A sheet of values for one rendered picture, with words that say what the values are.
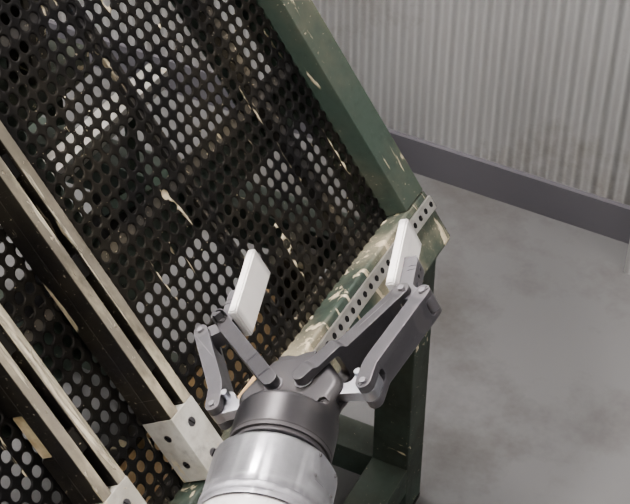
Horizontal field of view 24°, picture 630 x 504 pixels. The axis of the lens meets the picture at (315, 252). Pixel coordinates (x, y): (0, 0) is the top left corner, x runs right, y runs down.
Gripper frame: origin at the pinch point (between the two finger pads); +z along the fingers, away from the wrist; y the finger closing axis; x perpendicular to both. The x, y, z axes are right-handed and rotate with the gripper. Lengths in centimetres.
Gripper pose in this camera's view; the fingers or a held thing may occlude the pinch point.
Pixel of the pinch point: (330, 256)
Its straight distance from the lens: 115.8
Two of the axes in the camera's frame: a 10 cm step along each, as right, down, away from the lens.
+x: -4.2, -6.8, -5.9
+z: 1.9, -7.1, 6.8
